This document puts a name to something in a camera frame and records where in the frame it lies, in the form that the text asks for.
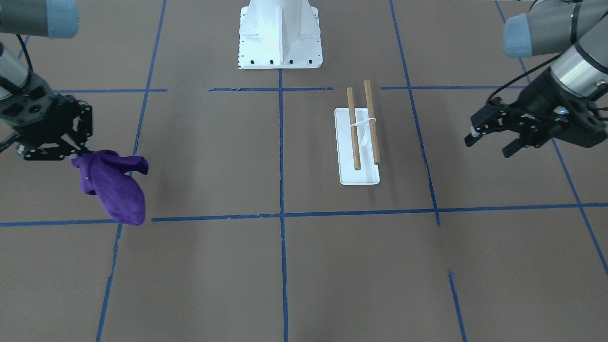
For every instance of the purple cloth towel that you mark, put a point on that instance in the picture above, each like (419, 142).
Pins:
(104, 173)

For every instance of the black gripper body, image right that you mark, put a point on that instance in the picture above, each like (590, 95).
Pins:
(533, 100)

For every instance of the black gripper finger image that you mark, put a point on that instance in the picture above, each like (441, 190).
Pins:
(532, 136)
(80, 125)
(494, 117)
(59, 152)

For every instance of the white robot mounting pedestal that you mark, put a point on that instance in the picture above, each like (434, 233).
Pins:
(279, 34)

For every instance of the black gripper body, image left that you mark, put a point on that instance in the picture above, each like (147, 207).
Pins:
(47, 124)

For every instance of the wooden rack rod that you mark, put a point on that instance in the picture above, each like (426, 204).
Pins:
(353, 130)
(372, 121)

